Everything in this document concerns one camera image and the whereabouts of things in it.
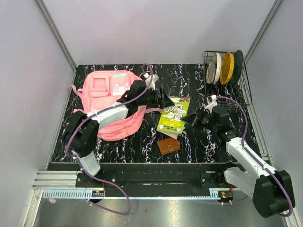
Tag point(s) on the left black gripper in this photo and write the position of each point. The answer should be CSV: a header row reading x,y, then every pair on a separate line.
x,y
164,101

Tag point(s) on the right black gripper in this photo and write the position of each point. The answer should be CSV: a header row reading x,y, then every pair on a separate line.
x,y
194,118

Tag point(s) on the green comic paperback book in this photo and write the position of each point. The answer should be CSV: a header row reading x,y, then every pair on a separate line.
x,y
170,122

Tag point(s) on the pink student backpack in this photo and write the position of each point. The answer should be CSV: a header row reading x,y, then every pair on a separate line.
x,y
103,88

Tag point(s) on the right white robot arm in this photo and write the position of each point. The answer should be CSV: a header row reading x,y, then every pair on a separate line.
x,y
271,190

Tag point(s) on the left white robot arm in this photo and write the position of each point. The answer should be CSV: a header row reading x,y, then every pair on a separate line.
x,y
81,134

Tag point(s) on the brown leather wallet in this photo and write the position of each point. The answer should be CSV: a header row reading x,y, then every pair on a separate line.
x,y
168,145

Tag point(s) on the white grey plate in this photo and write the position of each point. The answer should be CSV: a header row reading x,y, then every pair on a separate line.
x,y
214,69

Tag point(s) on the yellow plate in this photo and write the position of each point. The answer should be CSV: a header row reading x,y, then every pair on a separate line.
x,y
227,69

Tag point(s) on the dark green plate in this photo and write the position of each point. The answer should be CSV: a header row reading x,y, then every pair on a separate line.
x,y
238,67

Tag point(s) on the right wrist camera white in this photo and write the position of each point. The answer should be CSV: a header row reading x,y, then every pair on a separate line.
x,y
211,103

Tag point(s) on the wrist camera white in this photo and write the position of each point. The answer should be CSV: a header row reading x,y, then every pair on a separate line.
x,y
151,80
211,103

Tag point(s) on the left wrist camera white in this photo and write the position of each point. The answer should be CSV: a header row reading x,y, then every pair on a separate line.
x,y
151,80

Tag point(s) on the black wire dish rack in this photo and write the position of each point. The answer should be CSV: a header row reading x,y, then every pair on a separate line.
x,y
240,91

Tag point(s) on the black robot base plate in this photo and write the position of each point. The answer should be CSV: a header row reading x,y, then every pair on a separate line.
x,y
189,174

